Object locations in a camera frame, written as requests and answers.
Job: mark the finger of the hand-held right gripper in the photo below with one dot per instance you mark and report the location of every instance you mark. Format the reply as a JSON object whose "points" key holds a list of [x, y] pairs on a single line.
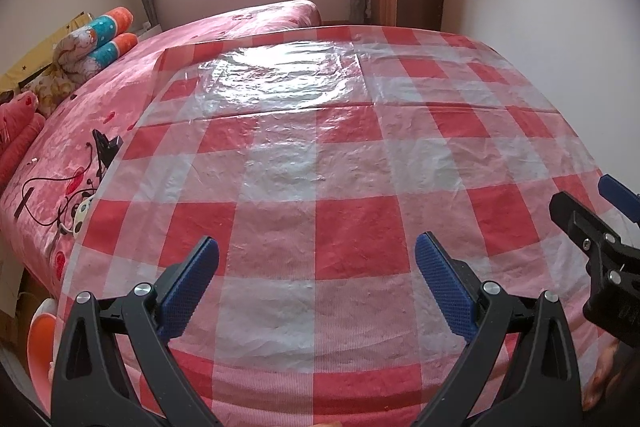
{"points": [[580, 222], [622, 199]]}

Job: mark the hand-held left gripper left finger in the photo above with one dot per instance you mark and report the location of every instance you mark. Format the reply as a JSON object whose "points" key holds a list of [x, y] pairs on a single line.
{"points": [[192, 287]]}

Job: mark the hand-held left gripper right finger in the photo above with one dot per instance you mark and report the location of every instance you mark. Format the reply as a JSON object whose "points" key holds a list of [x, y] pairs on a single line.
{"points": [[442, 287]]}

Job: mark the orange plastic bin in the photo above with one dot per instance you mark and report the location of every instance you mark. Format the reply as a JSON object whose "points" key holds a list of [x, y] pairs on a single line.
{"points": [[42, 347]]}

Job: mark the red white checked plastic cloth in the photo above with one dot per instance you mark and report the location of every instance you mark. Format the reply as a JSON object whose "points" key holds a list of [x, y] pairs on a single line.
{"points": [[350, 207]]}

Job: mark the white blue remote control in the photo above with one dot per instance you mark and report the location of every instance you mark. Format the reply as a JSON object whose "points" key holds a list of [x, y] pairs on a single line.
{"points": [[80, 214]]}

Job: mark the black power adapter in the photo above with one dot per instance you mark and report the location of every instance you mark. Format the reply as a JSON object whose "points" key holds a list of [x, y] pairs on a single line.
{"points": [[107, 149]]}

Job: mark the bed with pink sheet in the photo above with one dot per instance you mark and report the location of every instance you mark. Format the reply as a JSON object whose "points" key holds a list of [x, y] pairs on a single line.
{"points": [[100, 97]]}

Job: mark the coral pink pillow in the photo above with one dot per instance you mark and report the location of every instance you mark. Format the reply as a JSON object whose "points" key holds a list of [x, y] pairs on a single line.
{"points": [[20, 147]]}

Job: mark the beige floral pillow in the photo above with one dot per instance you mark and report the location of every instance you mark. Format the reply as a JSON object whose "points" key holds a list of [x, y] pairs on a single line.
{"points": [[47, 94]]}

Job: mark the yellow wooden headboard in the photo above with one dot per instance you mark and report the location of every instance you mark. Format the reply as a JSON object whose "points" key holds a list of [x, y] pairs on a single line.
{"points": [[35, 52]]}

